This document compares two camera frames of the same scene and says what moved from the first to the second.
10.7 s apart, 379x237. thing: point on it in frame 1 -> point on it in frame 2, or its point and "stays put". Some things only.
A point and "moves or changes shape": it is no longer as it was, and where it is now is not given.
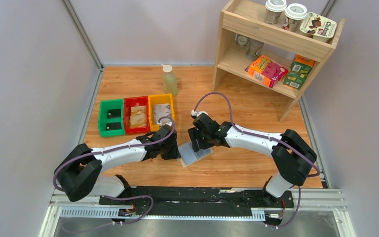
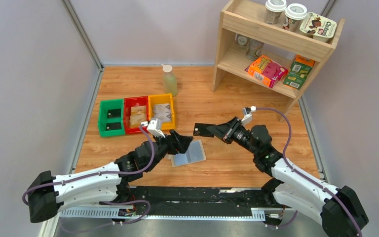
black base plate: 195,201 stays put
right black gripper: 194,134 -> 226,131
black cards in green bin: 114,113 stays put
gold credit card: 138,114 stays put
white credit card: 162,110 stays put
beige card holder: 187,155 moves or changes shape
